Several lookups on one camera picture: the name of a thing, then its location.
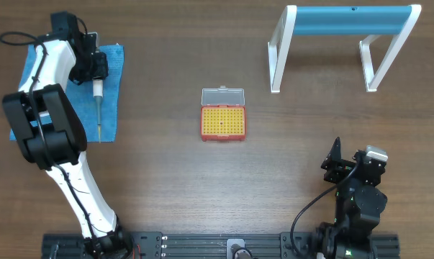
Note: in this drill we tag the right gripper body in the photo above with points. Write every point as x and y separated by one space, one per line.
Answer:
371 171

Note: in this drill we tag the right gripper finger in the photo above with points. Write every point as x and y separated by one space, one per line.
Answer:
333 163

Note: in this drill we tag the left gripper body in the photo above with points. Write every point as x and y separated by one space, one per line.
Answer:
99 66

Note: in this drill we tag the white pipette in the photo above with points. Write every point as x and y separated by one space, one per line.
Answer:
98 90

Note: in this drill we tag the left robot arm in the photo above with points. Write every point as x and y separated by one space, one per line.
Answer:
60 61

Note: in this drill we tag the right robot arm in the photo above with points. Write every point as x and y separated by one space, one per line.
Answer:
364 205

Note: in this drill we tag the blue cloth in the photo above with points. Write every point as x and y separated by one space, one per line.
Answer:
110 90

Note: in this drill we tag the red and yellow tip box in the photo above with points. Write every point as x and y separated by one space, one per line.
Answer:
223 121

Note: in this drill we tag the white and blue stand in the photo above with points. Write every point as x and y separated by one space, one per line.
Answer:
350 19

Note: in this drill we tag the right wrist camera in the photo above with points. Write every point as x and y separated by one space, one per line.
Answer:
376 153

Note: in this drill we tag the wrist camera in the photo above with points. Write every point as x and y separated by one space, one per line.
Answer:
376 153
93 39

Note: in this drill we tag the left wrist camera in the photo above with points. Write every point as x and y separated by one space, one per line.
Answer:
93 39

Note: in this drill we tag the mounting rail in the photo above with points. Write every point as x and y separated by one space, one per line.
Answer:
202 246

